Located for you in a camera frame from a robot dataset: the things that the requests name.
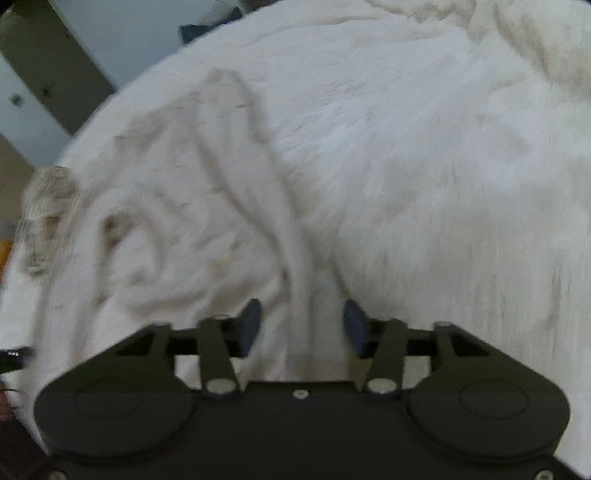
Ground dark blue cloth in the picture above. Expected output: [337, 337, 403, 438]
[179, 16, 241, 44]

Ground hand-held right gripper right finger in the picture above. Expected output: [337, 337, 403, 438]
[342, 299, 522, 397]

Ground olive grey door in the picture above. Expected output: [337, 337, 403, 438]
[0, 2, 116, 134]

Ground white plastic bag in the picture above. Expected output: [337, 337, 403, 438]
[198, 2, 243, 26]

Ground cream fluffy blanket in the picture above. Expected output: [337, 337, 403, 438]
[369, 0, 591, 102]

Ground white fluffy bed blanket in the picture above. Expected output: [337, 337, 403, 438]
[0, 0, 591, 467]

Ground beige dotted pajama pants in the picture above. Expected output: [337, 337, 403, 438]
[44, 67, 352, 388]

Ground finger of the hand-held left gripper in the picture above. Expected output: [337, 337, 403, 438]
[0, 345, 35, 374]

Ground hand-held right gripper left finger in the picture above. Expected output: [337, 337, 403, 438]
[88, 298, 263, 398]

